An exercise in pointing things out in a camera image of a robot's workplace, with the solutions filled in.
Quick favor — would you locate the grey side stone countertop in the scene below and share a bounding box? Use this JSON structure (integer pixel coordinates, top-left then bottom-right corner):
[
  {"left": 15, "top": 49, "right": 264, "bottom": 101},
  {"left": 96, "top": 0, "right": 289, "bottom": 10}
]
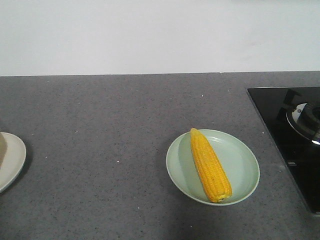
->
[{"left": 0, "top": 71, "right": 320, "bottom": 240}]

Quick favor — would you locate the yellow corn cob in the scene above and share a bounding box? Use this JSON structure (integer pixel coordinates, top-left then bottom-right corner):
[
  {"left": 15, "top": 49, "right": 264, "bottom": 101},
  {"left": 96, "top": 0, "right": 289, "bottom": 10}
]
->
[
  {"left": 190, "top": 128, "right": 232, "bottom": 203},
  {"left": 0, "top": 132, "right": 8, "bottom": 167}
]

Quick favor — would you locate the black gas stove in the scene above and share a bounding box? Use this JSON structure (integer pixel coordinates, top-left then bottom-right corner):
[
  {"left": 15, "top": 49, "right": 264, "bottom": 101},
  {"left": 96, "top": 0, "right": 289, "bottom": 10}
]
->
[{"left": 248, "top": 87, "right": 320, "bottom": 216}]

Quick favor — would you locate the near stove burner grate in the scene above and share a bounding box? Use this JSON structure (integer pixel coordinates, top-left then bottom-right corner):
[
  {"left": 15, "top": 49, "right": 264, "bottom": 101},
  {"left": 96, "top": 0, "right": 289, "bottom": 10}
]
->
[{"left": 276, "top": 86, "right": 320, "bottom": 145}]

